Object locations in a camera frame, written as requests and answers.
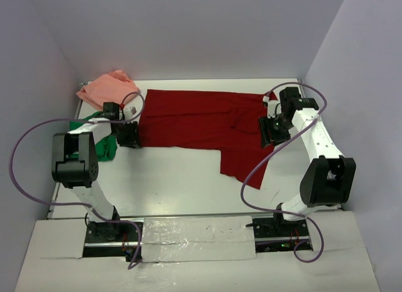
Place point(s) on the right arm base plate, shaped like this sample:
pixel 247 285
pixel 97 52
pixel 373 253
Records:
pixel 274 234

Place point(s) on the green t-shirt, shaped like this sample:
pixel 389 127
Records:
pixel 106 148

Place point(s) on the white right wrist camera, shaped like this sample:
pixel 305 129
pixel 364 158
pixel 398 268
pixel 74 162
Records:
pixel 270 103

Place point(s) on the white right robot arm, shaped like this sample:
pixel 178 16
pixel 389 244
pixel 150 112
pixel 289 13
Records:
pixel 328 179

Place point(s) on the pink t-shirt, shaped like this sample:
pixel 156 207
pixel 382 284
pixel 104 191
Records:
pixel 115 86

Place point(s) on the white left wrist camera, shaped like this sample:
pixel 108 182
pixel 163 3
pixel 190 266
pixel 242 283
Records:
pixel 128 112

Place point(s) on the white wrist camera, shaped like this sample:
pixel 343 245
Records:
pixel 128 112
pixel 270 103

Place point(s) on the red t-shirt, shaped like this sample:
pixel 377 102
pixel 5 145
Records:
pixel 223 121

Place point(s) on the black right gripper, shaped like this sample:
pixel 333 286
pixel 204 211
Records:
pixel 266 124

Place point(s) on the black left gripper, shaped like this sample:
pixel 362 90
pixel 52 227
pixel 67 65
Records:
pixel 133 140

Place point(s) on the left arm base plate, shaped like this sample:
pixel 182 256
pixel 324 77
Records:
pixel 106 233

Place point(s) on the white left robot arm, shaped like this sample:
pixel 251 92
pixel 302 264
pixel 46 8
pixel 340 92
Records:
pixel 75 164

